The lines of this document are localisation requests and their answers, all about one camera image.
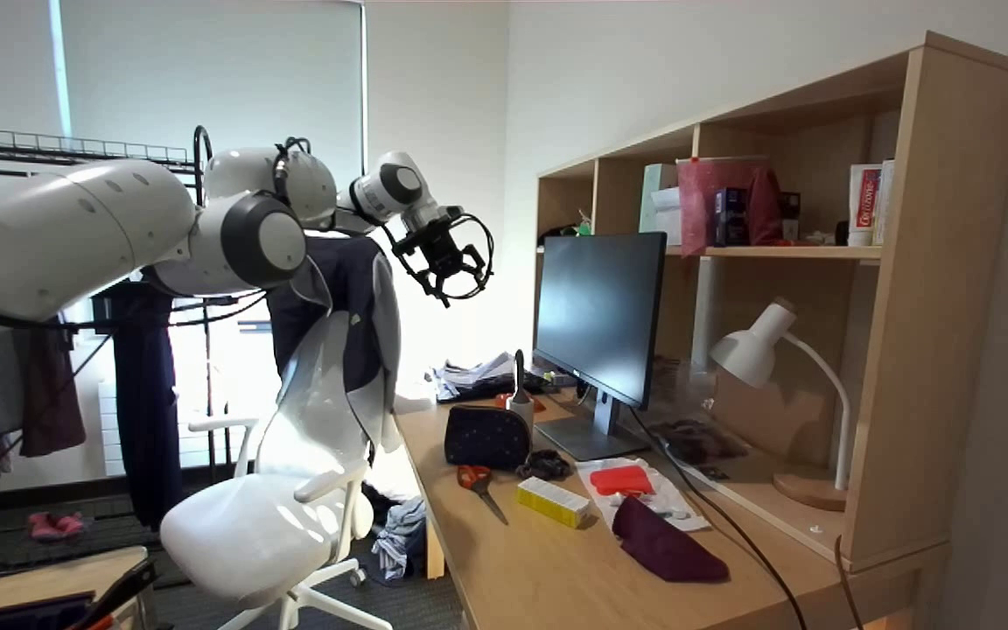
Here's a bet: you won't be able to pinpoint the maroon pouch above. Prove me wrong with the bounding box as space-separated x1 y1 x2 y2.
613 497 729 580

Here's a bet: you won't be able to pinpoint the black power cable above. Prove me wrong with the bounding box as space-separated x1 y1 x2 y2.
622 413 812 630

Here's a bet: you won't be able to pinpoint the white desk lamp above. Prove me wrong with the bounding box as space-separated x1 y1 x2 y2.
711 300 855 510

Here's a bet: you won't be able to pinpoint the pink box on shelf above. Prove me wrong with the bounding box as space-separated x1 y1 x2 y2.
678 158 780 256

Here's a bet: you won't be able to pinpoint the wooden shelf hutch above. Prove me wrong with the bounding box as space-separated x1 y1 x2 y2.
537 30 1008 572

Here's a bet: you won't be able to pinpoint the dark navy hanging garment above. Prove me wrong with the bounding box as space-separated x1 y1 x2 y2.
110 285 181 530

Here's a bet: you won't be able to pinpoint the red item in plastic bag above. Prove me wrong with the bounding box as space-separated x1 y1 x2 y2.
574 459 708 531

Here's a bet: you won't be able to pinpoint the orange handled scissors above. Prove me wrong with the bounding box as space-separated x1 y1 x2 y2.
454 464 508 524

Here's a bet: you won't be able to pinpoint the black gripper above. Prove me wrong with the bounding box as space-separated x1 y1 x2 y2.
393 205 495 305

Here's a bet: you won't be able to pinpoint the dark jacket on chair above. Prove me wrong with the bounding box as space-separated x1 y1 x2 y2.
265 237 399 389

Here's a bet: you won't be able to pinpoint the white red box on shelf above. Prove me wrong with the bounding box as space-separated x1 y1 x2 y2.
846 162 894 247

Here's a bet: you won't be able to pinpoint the black clothes rack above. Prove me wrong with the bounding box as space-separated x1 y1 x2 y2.
0 121 239 494

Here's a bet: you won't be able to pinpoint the dark blue dotted bag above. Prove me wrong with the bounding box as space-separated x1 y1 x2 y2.
444 407 532 468

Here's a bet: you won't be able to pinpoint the white office chair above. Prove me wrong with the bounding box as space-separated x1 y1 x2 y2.
159 310 393 630

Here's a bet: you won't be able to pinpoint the black scrunchie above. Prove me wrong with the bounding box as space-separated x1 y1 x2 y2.
521 449 574 478

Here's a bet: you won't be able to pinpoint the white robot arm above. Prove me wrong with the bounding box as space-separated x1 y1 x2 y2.
0 135 495 326

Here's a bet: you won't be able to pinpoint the grey hanging garment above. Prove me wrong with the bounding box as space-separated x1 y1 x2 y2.
0 326 83 459

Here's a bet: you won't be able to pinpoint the pile of clothes on desk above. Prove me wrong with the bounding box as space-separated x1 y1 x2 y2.
426 354 549 401

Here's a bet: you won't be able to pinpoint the pink slippers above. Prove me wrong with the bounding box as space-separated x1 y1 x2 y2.
27 510 83 541

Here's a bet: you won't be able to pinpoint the yellow white box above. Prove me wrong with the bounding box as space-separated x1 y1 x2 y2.
516 477 592 530

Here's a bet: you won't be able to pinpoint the black computer monitor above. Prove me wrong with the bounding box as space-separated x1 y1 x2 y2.
532 232 666 462

